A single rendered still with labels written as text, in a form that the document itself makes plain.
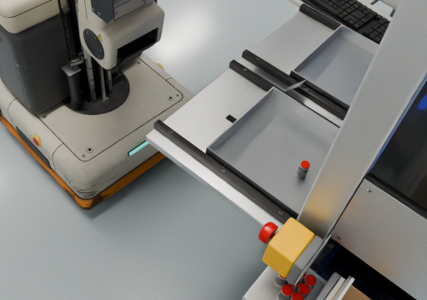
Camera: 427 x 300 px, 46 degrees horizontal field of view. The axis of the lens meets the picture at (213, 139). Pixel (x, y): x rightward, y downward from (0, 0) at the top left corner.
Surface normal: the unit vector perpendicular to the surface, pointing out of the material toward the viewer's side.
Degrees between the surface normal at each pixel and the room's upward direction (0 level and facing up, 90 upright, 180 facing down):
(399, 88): 90
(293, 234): 0
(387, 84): 90
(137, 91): 0
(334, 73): 0
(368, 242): 90
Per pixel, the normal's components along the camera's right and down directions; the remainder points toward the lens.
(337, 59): 0.10, -0.61
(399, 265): -0.63, 0.58
